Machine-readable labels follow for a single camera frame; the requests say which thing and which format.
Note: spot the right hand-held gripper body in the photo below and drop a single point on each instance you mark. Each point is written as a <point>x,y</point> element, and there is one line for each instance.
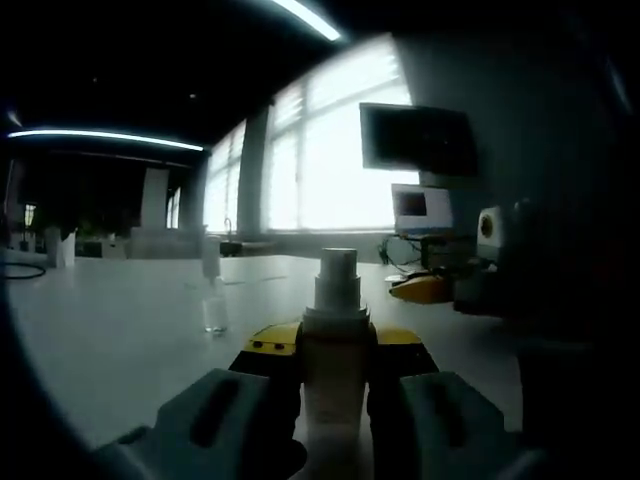
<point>490,225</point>

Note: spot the wall-mounted dark screen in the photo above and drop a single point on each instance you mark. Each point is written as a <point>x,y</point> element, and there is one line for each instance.
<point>417,140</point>

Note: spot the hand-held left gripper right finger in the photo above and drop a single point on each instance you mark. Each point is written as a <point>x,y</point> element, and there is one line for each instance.
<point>430,415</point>

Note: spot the slim clear bottle cover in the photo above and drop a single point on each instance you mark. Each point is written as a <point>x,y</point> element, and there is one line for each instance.
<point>211,260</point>

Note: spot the long ceiling light strip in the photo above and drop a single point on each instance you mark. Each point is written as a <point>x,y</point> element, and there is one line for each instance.
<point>312,20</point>
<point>100,135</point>

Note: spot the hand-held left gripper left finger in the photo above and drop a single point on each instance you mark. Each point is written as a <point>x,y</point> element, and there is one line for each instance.
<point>240,410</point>

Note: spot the beige pump bottle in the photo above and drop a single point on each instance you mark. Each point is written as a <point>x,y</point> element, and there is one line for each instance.
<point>335,375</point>

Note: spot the person's left hand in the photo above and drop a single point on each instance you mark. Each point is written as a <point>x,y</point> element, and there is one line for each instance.
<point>297,455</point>

